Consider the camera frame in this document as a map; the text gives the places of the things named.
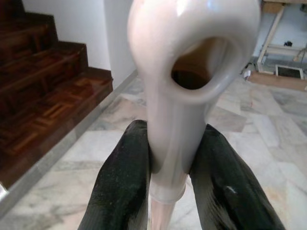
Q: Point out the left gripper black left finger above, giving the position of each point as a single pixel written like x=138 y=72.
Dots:
x=122 y=182

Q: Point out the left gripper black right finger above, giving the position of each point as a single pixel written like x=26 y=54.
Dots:
x=227 y=187

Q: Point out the beige broom purple bristles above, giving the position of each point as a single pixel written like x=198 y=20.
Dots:
x=163 y=72

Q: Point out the brown wooden plank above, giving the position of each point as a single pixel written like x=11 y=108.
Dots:
x=275 y=82

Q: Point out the dark wooden staircase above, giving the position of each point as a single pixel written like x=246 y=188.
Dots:
x=48 y=79

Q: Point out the white framed tablet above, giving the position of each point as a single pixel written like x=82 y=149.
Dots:
x=289 y=72

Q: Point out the white storage rack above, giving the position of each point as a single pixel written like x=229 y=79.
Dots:
x=280 y=49

